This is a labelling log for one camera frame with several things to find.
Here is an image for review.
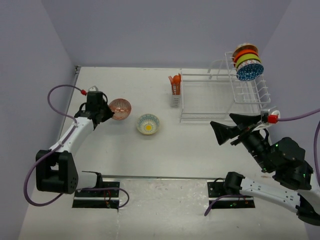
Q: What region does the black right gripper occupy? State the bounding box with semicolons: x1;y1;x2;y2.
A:
208;112;273;171

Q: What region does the red patterned bowl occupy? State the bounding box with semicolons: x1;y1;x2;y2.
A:
108;98;132;121

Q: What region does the yellow teal patterned bowl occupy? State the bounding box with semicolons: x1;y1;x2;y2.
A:
136;113;160;135

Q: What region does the blue triangle patterned bowl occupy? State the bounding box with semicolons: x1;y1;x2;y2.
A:
236;63;264;82

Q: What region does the lime green bowl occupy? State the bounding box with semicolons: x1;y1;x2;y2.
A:
235;53;261;69

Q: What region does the orange bowl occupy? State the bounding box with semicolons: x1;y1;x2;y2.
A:
234;49;258;63

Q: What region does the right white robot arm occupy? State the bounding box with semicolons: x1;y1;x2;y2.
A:
210;110;320;226

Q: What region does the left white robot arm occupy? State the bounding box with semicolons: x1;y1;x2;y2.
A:
35;91;114;197

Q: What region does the white cutlery holder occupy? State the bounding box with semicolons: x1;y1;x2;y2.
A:
170;83;181;107

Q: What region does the orange plastic fork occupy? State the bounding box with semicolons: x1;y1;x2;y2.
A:
168;76;176;95

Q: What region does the orange plastic spoon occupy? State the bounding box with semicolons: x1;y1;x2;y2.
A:
173;74;181;95

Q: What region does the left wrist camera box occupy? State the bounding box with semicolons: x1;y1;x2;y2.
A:
88;85;99;92

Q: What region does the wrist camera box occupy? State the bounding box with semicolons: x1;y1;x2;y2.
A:
260;106;280;124
88;85;99;92

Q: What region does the white wire dish rack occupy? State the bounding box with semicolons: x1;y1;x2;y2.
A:
180;52;271;123

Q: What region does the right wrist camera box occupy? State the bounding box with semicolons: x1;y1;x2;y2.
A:
260;106;280;124

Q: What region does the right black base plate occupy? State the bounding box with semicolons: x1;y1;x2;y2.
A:
207;178;256;210

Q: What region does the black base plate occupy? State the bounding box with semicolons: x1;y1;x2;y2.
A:
72;189;120;209
207;178;256;210

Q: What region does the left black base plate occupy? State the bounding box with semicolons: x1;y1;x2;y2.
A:
72;189;120;209

